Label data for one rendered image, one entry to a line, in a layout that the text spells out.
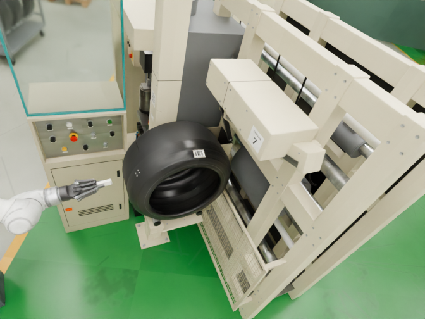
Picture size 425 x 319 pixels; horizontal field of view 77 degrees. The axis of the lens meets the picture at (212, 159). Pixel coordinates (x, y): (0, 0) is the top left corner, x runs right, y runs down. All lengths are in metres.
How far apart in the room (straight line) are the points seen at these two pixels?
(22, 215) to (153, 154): 0.58
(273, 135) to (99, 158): 1.39
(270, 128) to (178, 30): 0.63
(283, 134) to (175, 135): 0.56
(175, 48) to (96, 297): 1.94
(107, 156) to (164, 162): 0.86
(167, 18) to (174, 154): 0.60
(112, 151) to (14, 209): 0.95
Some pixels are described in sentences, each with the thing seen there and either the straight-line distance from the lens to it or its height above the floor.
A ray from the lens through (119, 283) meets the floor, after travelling 2.53.
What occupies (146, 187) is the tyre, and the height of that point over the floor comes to 1.30.
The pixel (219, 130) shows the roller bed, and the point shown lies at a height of 1.16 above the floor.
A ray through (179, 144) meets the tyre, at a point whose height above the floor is 1.49.
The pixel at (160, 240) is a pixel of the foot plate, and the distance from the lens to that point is 2.66.
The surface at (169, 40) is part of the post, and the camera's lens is 1.36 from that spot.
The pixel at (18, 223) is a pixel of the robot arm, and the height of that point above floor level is 1.33.
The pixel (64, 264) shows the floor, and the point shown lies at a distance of 2.66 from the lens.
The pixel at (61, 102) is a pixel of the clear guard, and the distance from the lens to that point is 1.81.
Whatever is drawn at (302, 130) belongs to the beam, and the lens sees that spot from 1.13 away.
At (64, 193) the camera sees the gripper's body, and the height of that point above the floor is 1.24.
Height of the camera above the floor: 2.36
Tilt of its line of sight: 43 degrees down
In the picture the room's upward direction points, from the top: 16 degrees clockwise
